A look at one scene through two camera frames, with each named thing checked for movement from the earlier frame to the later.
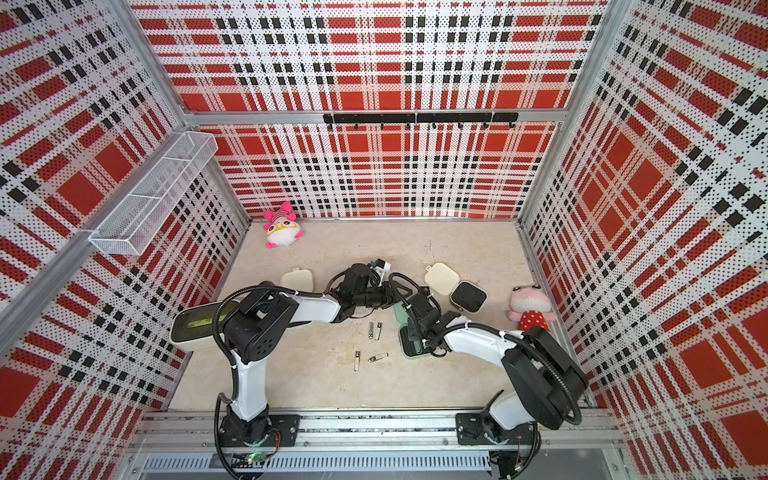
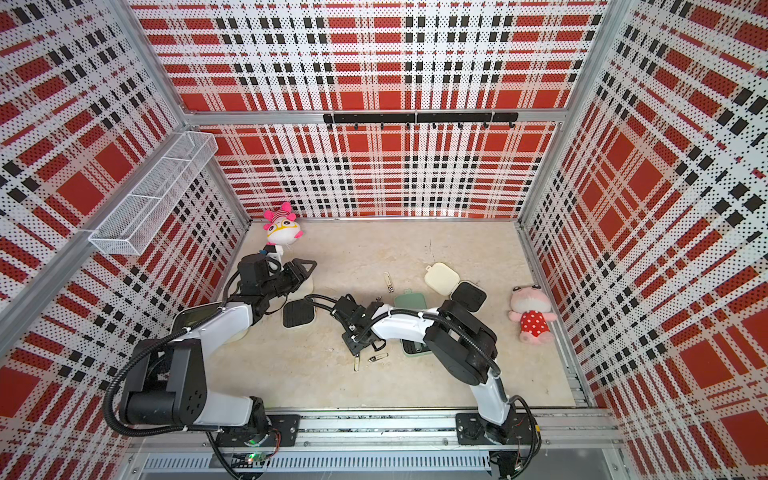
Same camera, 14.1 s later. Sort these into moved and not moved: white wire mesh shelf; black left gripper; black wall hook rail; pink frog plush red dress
Moved: black left gripper
Not moved: white wire mesh shelf; pink frog plush red dress; black wall hook rail
